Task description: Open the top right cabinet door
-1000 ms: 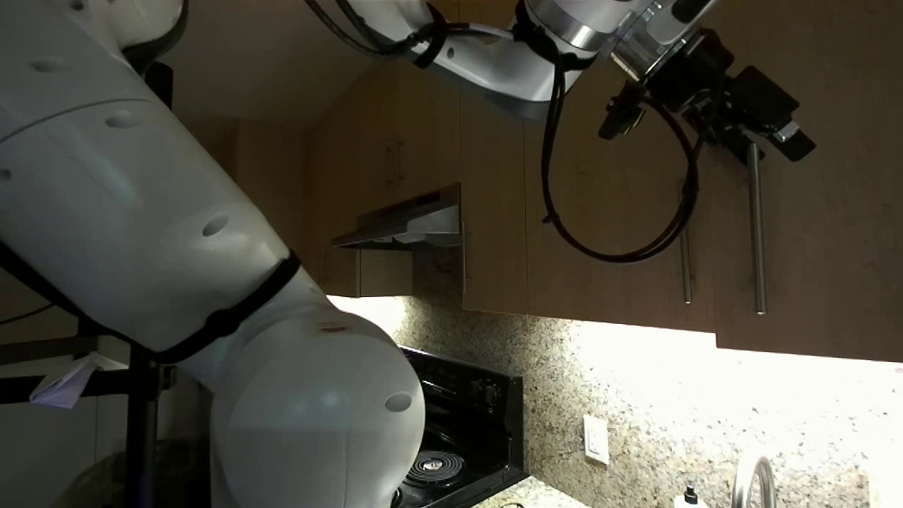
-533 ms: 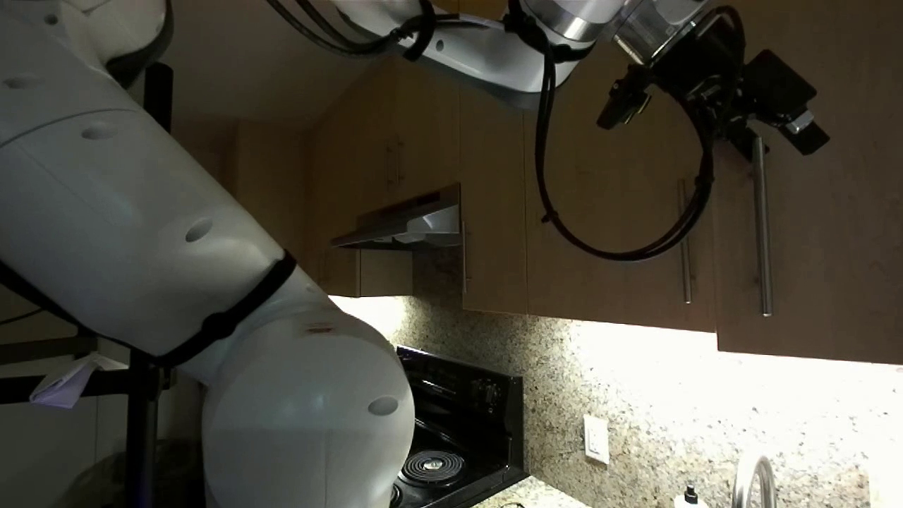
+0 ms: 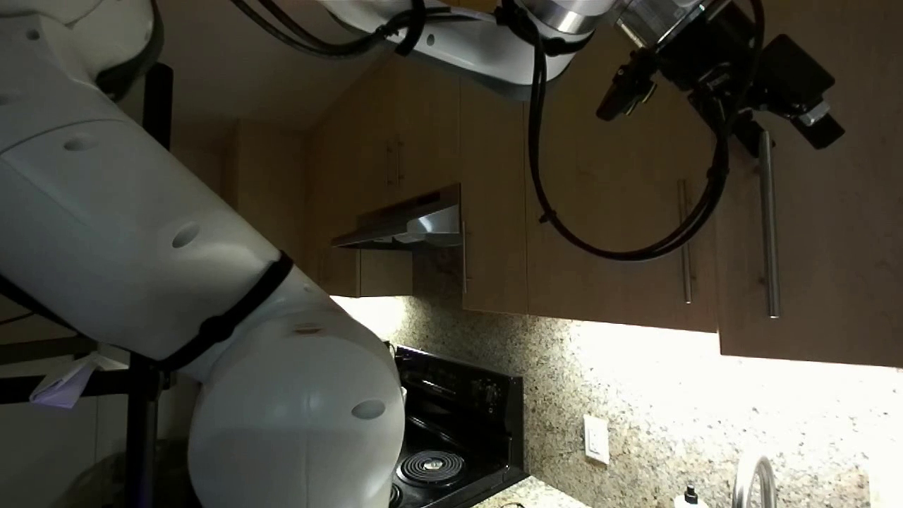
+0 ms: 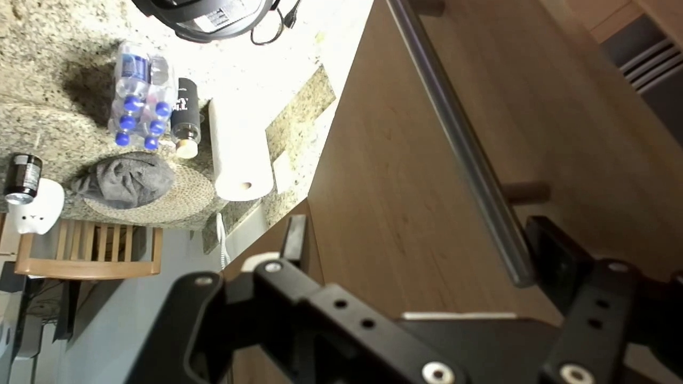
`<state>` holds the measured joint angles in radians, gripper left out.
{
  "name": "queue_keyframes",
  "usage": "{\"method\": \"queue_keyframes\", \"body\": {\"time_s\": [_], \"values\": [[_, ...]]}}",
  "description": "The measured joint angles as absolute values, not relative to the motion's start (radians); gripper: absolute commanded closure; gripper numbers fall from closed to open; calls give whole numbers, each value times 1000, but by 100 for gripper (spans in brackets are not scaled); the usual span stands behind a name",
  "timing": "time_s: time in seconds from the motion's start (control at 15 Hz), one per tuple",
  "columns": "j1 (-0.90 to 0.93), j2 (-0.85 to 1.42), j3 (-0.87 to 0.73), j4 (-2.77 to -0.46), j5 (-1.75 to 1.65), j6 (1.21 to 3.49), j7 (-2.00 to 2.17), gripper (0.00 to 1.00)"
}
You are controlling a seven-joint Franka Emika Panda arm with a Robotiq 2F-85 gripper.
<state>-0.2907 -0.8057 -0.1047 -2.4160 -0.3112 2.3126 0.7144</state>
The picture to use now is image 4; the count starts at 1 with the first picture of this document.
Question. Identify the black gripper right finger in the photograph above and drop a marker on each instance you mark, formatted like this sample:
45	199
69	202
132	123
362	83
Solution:
598	326

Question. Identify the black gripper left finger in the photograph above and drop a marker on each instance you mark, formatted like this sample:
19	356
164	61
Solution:
354	326

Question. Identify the white paper towel roll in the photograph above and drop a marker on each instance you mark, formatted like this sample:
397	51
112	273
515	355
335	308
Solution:
242	156

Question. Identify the woven straw hat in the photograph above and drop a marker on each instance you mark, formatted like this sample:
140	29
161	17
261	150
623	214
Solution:
184	204

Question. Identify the grey crumpled cloth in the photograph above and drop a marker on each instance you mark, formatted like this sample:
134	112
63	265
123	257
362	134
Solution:
129	177

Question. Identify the dark bottle with cork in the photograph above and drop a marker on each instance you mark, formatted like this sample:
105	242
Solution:
187	114

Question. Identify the wooden dish rack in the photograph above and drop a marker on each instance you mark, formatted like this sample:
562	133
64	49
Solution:
86	270

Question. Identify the water bottle pack blue caps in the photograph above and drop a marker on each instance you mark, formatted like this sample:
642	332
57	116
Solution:
140	93

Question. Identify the black pressure cooker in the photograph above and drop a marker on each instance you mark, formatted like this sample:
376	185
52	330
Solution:
206	17

